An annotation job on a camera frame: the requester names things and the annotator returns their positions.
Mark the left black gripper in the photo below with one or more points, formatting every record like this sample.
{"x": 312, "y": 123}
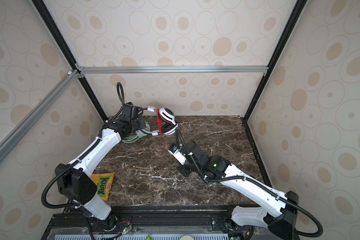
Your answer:
{"x": 142, "y": 123}

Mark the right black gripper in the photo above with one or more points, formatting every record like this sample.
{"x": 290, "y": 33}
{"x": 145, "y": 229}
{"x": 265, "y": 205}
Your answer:
{"x": 182, "y": 172}

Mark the mint green headphones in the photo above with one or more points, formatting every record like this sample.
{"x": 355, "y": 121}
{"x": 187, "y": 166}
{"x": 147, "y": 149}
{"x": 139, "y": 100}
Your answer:
{"x": 138, "y": 134}

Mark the white black red headphones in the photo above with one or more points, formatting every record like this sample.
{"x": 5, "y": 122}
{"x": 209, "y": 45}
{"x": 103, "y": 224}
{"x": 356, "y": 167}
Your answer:
{"x": 166, "y": 121}

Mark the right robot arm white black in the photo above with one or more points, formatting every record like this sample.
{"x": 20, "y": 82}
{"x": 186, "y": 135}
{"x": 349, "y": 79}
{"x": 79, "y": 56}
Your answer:
{"x": 275, "y": 209}

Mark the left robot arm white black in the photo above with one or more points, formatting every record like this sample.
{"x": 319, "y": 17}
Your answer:
{"x": 73, "y": 180}

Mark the yellow green snack bag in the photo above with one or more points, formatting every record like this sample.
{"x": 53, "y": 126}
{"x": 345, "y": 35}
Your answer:
{"x": 103, "y": 183}

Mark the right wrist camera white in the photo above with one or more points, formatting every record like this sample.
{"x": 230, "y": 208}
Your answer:
{"x": 176, "y": 153}

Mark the horizontal aluminium frame bar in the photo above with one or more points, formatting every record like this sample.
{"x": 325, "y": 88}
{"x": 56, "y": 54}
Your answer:
{"x": 172, "y": 70}

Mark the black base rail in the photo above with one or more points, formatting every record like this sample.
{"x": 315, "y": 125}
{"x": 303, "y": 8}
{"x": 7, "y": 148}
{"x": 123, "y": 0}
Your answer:
{"x": 170, "y": 222}

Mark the left diagonal aluminium frame bar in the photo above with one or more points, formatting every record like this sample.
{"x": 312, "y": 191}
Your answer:
{"x": 14, "y": 137}

